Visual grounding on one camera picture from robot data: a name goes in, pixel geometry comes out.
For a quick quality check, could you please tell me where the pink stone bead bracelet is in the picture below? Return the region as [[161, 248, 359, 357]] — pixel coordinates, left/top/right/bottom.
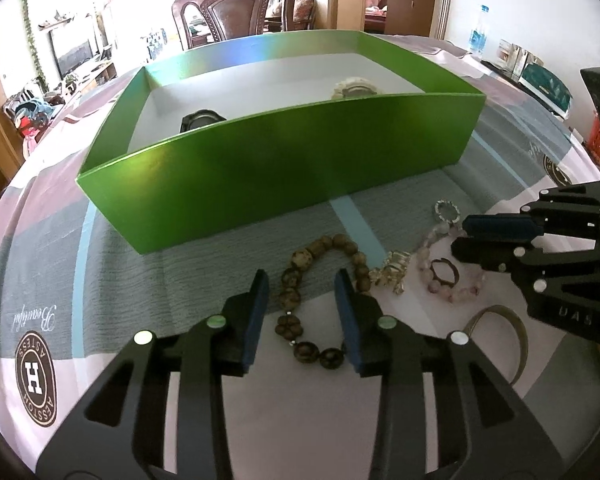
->
[[415, 221, 487, 304]]

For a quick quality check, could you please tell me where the black wrist watch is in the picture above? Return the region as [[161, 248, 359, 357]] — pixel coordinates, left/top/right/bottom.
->
[[180, 110, 226, 133]]

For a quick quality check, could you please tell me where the plastic water bottle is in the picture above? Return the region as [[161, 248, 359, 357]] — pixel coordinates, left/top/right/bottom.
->
[[469, 28, 486, 56]]

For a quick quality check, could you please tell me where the teal box on shelf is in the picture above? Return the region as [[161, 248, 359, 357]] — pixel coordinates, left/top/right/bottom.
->
[[518, 63, 572, 119]]

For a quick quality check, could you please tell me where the dark thin ring band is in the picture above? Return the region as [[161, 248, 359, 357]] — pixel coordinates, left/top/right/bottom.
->
[[429, 258, 460, 288]]

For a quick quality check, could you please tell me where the cream wrist watch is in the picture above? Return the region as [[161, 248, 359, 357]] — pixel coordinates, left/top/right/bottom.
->
[[332, 77, 381, 100]]

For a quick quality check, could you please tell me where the black television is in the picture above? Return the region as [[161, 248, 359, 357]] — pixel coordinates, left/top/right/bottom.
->
[[48, 25, 96, 79]]

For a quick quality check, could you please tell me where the pile of clothes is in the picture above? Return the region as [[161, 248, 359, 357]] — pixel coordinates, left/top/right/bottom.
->
[[3, 98, 61, 140]]

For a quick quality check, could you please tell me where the silver beaded ring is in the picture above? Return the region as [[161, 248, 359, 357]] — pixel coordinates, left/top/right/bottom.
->
[[433, 199, 463, 226]]

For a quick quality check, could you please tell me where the carved wooden chair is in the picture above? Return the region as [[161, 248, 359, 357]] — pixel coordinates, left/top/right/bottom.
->
[[171, 0, 294, 50]]

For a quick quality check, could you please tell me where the striped bed sheet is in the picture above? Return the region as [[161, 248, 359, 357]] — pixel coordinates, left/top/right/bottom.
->
[[0, 36, 600, 479]]

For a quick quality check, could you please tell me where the thin metal bangle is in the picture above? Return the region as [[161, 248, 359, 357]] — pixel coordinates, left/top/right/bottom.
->
[[462, 303, 530, 387]]

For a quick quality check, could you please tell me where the brown wooden bead bracelet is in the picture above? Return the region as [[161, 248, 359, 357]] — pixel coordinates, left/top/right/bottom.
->
[[273, 233, 373, 371]]

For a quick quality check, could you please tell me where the green cardboard box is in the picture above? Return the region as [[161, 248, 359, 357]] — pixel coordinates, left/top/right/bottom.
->
[[76, 30, 486, 254]]

